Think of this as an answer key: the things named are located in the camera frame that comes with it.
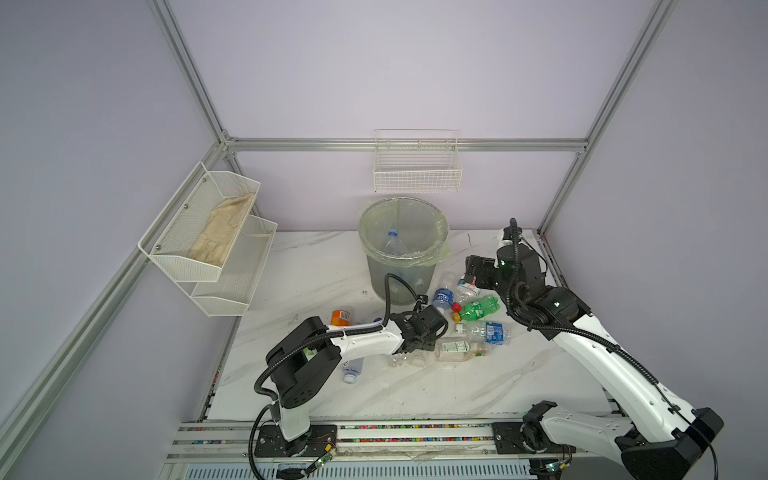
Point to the green white label bottle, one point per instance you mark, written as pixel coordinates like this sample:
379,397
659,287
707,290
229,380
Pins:
456,349

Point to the blue label bottle by bin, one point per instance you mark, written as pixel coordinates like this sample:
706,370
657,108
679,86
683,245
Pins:
443,297

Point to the orange label bottle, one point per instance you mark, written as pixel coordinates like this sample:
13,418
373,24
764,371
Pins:
340,318

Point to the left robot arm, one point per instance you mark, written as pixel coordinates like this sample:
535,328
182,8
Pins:
298,367

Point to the blue label bottle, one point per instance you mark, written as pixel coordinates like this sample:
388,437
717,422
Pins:
492,333
443,297
394,246

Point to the red label crushed bottle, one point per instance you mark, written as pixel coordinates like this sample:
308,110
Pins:
463,292

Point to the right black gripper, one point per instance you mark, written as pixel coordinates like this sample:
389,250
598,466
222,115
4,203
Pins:
481,268

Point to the beige cloth in shelf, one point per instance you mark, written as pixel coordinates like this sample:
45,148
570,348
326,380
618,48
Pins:
218,235

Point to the green soda bottle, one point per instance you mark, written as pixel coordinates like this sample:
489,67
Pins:
476,309

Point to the aluminium front rail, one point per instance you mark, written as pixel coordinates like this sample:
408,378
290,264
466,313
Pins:
415,440

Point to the white mesh two-tier shelf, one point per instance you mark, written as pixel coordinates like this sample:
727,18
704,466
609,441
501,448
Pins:
225,291

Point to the grey mesh waste bin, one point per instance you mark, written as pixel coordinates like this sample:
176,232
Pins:
418,278

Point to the crushed clear bottle white cap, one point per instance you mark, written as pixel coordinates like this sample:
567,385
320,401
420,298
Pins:
351,370

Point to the white wire wall basket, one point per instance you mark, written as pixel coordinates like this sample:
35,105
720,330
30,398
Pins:
416,161

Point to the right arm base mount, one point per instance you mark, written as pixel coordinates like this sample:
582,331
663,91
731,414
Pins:
513,437

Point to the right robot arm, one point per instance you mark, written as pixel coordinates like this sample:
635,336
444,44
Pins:
661,436

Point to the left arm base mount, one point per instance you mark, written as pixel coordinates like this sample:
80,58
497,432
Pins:
269,442

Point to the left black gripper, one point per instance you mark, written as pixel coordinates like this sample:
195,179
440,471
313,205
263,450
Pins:
430,344

